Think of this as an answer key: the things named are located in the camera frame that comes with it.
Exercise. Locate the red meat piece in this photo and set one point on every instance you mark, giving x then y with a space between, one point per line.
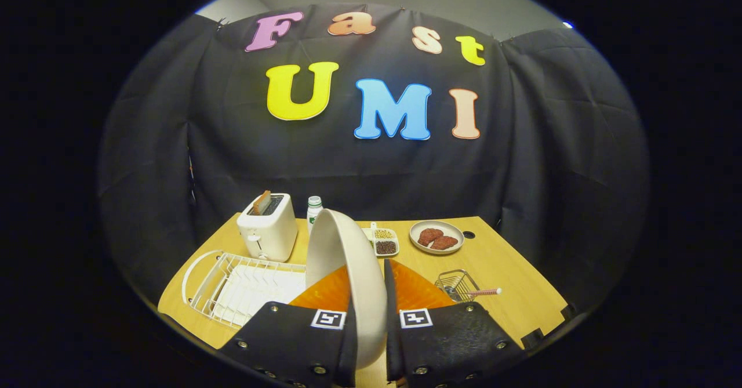
429 236
445 243

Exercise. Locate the white divided condiment dish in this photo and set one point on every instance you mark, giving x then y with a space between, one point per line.
385 247

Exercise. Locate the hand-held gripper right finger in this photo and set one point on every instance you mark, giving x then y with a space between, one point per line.
393 347

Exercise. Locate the beige plate with meat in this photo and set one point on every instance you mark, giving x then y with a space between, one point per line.
449 226

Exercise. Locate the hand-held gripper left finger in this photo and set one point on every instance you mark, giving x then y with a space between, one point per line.
290 336

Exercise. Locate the white toaster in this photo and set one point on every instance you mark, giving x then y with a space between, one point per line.
272 234

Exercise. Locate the beige round plate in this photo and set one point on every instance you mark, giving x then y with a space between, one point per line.
353 272

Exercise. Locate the green label plastic bottle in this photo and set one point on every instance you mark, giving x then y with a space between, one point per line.
314 208

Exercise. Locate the black table clamp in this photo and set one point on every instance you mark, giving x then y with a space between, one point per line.
532 339
569 311

